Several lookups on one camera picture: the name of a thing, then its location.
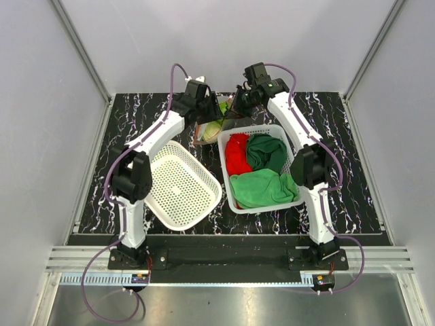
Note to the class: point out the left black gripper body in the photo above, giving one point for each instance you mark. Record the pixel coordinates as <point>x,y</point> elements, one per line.
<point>209,110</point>

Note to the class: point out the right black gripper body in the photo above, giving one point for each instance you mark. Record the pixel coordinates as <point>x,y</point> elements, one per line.
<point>243,102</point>

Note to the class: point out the green fake watermelon ball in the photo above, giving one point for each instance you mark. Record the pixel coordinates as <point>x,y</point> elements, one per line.
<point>224,107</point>

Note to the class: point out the clear zip top bag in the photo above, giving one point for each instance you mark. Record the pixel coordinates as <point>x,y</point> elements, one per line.
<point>226,123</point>

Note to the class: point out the green fake cabbage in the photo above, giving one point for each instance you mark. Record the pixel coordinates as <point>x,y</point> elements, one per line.
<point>211,132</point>

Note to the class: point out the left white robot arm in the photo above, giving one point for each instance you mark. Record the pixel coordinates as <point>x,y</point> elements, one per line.
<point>129,179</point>

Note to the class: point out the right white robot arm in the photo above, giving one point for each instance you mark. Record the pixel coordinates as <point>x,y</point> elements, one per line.
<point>314,159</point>

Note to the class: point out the red cloth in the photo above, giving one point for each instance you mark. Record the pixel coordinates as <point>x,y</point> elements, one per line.
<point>235,155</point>

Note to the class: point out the dark green cloth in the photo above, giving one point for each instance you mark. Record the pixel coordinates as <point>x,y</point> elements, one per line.
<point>264,151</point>

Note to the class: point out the white basket with cloths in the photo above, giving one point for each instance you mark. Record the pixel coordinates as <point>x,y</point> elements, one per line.
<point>273,130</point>

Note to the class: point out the empty white perforated basket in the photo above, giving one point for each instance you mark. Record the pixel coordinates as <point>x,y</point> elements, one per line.
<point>183,191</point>

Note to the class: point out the light green towel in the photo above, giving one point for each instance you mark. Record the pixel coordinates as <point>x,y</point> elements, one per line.
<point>263,188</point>

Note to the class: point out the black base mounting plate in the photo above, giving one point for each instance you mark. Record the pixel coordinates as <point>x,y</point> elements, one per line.
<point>163,258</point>

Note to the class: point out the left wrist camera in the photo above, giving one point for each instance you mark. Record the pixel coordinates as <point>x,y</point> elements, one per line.
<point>197,80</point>

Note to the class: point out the white slotted cable duct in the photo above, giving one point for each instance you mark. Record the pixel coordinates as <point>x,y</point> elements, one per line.
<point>100,279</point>

